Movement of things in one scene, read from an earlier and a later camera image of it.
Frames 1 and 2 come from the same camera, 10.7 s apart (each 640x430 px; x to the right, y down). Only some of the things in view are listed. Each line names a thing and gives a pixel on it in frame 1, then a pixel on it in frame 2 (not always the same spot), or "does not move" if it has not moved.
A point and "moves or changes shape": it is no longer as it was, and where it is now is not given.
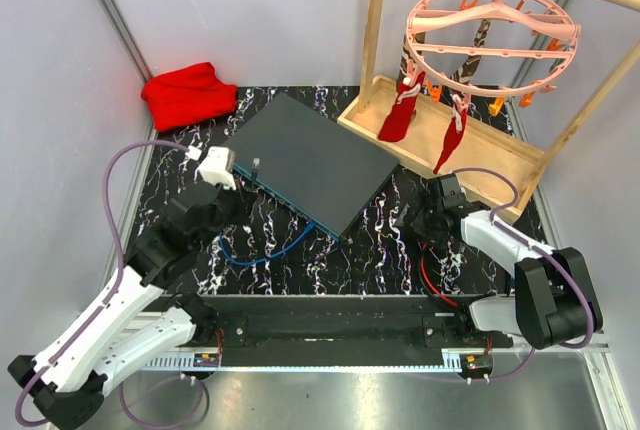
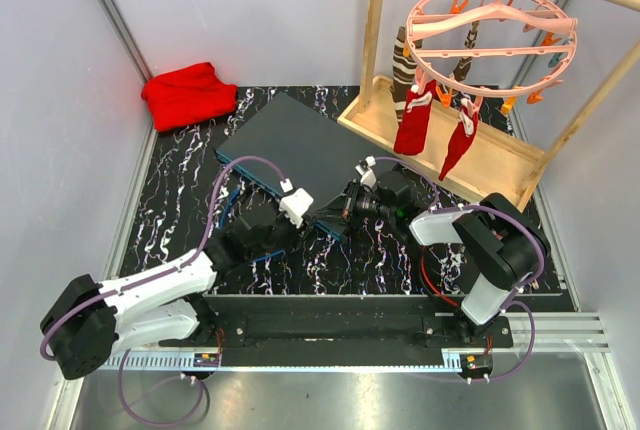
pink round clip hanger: x=491 y=38 does not move
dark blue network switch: x=328 y=173 does not move
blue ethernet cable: x=289 y=244 moves or changes shape
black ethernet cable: x=255 y=170 to x=330 y=215
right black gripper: x=437 y=238 to x=352 y=193
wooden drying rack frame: x=502 y=164 does not move
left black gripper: x=244 y=203 to x=296 y=235
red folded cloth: x=187 y=96 does not move
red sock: x=400 y=120 to x=413 y=127
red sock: x=454 y=131 to x=461 y=140
